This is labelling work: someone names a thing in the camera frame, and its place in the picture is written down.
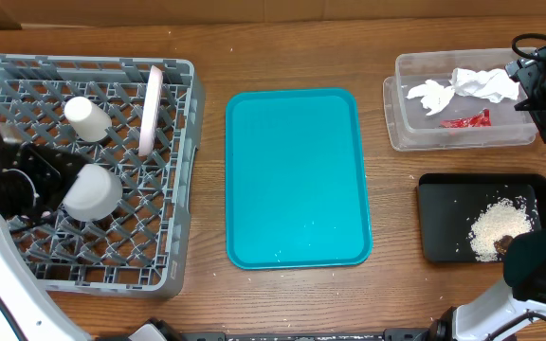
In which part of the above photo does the clear plastic bin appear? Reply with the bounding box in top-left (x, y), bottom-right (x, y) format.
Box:
top-left (383, 48), bottom-right (537, 152)

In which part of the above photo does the grey plastic dish rack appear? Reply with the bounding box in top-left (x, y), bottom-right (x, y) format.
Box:
top-left (0, 54), bottom-right (205, 297)

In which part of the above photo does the white napkin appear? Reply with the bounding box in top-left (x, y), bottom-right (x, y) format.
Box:
top-left (406, 68), bottom-right (520, 116)

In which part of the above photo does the teal plastic tray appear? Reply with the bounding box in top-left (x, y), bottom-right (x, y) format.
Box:
top-left (225, 88), bottom-right (373, 270)

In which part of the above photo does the grey bowl with rice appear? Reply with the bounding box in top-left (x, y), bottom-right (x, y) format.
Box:
top-left (63, 164), bottom-right (122, 222)

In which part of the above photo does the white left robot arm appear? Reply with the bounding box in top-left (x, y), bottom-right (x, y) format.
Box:
top-left (0, 133), bottom-right (194, 340)

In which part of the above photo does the pile of white rice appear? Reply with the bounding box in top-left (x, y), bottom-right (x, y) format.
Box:
top-left (450, 195), bottom-right (539, 262)

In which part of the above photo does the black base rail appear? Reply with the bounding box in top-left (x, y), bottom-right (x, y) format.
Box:
top-left (181, 328), bottom-right (428, 341)

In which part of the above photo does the red snack wrapper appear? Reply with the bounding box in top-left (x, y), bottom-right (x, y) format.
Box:
top-left (440, 109), bottom-right (492, 129)

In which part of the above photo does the white round plate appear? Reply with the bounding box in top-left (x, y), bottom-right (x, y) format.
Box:
top-left (138, 66), bottom-right (163, 156)

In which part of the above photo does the black plastic tray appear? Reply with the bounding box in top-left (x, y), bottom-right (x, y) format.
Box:
top-left (417, 173), bottom-right (546, 262)

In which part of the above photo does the pale green cup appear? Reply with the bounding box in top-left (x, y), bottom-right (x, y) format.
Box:
top-left (64, 97), bottom-right (112, 142)

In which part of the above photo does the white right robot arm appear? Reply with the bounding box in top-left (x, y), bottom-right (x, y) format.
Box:
top-left (412, 33), bottom-right (546, 340)

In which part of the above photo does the brown food piece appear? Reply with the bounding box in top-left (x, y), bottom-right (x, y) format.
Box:
top-left (493, 235), bottom-right (514, 258)

